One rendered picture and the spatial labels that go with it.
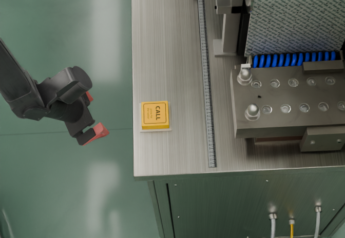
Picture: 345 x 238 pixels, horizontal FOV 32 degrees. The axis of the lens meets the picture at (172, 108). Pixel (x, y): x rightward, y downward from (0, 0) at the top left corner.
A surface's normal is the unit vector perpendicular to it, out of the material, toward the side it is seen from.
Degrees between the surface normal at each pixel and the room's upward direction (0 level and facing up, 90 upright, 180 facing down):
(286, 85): 0
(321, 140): 90
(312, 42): 90
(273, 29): 90
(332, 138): 90
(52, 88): 29
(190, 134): 0
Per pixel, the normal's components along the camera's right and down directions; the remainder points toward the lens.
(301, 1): 0.04, 0.90
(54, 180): -0.04, -0.42
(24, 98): 0.48, 0.79
